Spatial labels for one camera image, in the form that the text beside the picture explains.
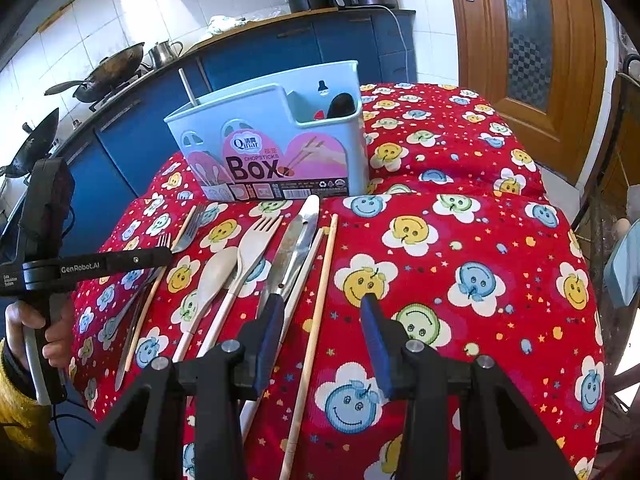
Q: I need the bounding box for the black wok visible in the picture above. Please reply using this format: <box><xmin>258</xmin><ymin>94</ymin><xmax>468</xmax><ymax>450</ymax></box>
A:
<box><xmin>0</xmin><ymin>107</ymin><xmax>61</xmax><ymax>178</ymax></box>
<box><xmin>44</xmin><ymin>42</ymin><xmax>146</xmax><ymax>103</ymax></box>

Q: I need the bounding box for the wooden chopstick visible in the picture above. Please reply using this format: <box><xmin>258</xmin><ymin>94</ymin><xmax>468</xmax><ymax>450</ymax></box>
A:
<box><xmin>122</xmin><ymin>205</ymin><xmax>198</xmax><ymax>373</ymax></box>
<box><xmin>277</xmin><ymin>214</ymin><xmax>340</xmax><ymax>480</ymax></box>
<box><xmin>240</xmin><ymin>228</ymin><xmax>326</xmax><ymax>441</ymax></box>

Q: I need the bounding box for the white green cloth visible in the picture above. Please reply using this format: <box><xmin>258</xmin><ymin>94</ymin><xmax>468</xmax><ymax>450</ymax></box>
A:
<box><xmin>207</xmin><ymin>15</ymin><xmax>246</xmax><ymax>36</ymax></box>

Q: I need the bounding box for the beige spoon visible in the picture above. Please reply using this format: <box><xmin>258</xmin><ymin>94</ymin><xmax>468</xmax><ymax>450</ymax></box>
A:
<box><xmin>172</xmin><ymin>246</ymin><xmax>241</xmax><ymax>363</ymax></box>

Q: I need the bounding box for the red smiley printed blanket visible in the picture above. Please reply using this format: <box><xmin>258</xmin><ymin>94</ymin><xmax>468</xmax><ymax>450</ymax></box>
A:
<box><xmin>67</xmin><ymin>82</ymin><xmax>606</xmax><ymax>480</ymax></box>

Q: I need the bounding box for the light blue plastic object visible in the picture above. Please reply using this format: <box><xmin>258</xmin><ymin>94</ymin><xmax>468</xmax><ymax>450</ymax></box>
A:
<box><xmin>604</xmin><ymin>232</ymin><xmax>640</xmax><ymax>308</ymax></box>

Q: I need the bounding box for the dark storage rack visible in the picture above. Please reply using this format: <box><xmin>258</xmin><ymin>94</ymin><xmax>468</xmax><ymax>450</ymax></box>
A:
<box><xmin>570</xmin><ymin>72</ymin><xmax>640</xmax><ymax>461</ymax></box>

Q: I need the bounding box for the blue kitchen cabinet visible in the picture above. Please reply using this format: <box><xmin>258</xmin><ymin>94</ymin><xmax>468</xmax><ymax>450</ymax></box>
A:
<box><xmin>0</xmin><ymin>9</ymin><xmax>417</xmax><ymax>241</ymax></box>

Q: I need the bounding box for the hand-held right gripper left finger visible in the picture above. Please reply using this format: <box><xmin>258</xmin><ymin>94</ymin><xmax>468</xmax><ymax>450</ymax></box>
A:
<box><xmin>65</xmin><ymin>294</ymin><xmax>286</xmax><ymax>480</ymax></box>

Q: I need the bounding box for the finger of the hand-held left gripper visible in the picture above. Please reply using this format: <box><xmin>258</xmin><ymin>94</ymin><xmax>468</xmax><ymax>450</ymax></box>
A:
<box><xmin>59</xmin><ymin>247</ymin><xmax>174</xmax><ymax>287</ymax></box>

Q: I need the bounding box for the white power cable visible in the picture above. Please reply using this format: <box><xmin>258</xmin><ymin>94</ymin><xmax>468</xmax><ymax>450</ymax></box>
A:
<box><xmin>372</xmin><ymin>5</ymin><xmax>411</xmax><ymax>83</ymax></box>

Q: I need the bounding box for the person's left forearm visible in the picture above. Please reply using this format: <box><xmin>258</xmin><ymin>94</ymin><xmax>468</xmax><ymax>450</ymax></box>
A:
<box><xmin>0</xmin><ymin>340</ymin><xmax>57</xmax><ymax>480</ymax></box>

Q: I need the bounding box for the metal kettle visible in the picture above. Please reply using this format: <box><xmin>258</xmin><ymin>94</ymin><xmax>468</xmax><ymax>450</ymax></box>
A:
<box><xmin>149</xmin><ymin>40</ymin><xmax>183</xmax><ymax>68</ymax></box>

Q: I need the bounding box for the beige fork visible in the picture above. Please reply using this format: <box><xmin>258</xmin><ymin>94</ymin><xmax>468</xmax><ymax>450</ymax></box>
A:
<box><xmin>197</xmin><ymin>215</ymin><xmax>283</xmax><ymax>356</ymax></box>

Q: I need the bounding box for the thin metal rod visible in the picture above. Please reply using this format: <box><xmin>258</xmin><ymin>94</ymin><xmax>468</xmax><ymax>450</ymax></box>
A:
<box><xmin>179</xmin><ymin>67</ymin><xmax>197</xmax><ymax>107</ymax></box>

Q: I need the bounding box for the gas stove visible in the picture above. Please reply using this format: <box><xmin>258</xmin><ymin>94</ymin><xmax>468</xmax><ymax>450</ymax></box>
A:
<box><xmin>89</xmin><ymin>72</ymin><xmax>153</xmax><ymax>111</ymax></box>

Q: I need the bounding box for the metal fork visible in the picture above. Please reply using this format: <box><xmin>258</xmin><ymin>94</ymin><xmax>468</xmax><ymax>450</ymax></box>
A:
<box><xmin>114</xmin><ymin>232</ymin><xmax>172</xmax><ymax>392</ymax></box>
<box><xmin>170</xmin><ymin>203</ymin><xmax>207</xmax><ymax>256</ymax></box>

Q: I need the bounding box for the light blue utensil holder box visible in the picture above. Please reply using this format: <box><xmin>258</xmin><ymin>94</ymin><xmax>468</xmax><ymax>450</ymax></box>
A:
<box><xmin>164</xmin><ymin>60</ymin><xmax>371</xmax><ymax>202</ymax></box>

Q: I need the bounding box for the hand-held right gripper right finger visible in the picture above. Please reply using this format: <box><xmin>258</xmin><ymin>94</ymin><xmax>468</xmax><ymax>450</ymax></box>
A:
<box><xmin>359</xmin><ymin>294</ymin><xmax>581</xmax><ymax>480</ymax></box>

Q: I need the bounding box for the person's left hand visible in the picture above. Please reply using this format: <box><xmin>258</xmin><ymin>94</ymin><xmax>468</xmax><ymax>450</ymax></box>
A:
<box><xmin>4</xmin><ymin>300</ymin><xmax>75</xmax><ymax>376</ymax></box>

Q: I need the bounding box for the wooden door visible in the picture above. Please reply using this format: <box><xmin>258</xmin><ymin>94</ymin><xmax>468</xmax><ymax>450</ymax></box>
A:
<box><xmin>445</xmin><ymin>0</ymin><xmax>608</xmax><ymax>186</ymax></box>

